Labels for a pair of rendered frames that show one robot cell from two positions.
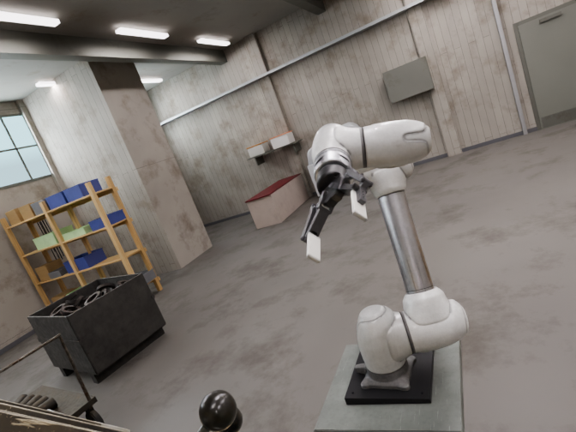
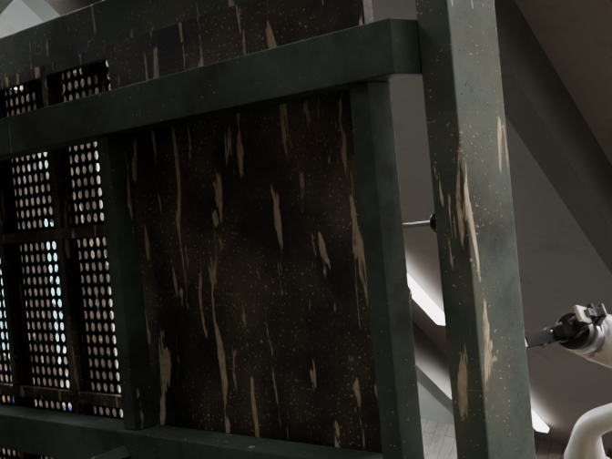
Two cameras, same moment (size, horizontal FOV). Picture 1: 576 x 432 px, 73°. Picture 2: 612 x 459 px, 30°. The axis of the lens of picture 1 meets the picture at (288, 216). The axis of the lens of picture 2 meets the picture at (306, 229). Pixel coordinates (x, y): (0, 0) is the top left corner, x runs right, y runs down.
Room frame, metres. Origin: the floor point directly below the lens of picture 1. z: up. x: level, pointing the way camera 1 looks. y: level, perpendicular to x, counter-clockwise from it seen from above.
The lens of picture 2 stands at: (-1.36, -0.12, 0.71)
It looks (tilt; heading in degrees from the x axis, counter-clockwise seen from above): 22 degrees up; 15
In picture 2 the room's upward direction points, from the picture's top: 23 degrees clockwise
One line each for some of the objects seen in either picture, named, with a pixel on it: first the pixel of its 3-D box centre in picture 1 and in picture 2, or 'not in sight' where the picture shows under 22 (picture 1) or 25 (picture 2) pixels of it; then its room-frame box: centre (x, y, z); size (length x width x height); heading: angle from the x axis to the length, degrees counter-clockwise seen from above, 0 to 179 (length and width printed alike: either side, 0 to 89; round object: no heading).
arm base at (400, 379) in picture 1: (382, 367); not in sight; (1.34, -0.13, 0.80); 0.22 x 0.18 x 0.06; 59
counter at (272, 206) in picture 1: (279, 199); not in sight; (9.43, 0.04, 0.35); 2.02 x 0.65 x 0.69; 153
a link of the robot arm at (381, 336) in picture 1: (381, 334); not in sight; (1.33, -0.16, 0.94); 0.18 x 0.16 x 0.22; 80
